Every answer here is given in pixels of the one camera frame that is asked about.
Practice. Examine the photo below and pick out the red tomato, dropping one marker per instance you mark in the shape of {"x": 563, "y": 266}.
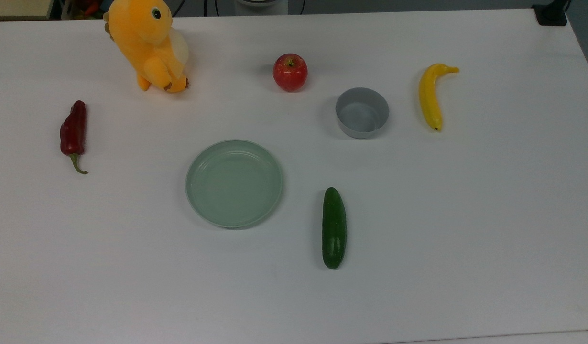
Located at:
{"x": 290, "y": 72}

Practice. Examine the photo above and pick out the small grey bowl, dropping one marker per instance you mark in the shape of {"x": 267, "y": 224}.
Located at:
{"x": 361, "y": 115}

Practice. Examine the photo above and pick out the beige box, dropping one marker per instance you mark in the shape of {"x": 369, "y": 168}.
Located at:
{"x": 16, "y": 7}

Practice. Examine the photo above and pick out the green cucumber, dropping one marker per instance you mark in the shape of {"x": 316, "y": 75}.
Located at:
{"x": 334, "y": 229}

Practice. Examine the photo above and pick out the pale green plate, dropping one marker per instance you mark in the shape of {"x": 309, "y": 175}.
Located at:
{"x": 234, "y": 184}

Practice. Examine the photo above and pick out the orange plush toy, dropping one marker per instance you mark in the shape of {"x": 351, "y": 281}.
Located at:
{"x": 146, "y": 43}

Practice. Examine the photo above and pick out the red chili pepper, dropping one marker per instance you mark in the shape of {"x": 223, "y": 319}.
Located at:
{"x": 73, "y": 129}

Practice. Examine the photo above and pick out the yellow banana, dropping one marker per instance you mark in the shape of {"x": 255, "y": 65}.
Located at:
{"x": 428, "y": 100}

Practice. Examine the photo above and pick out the black table clamp mount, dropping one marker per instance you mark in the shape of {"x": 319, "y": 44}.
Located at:
{"x": 551, "y": 14}

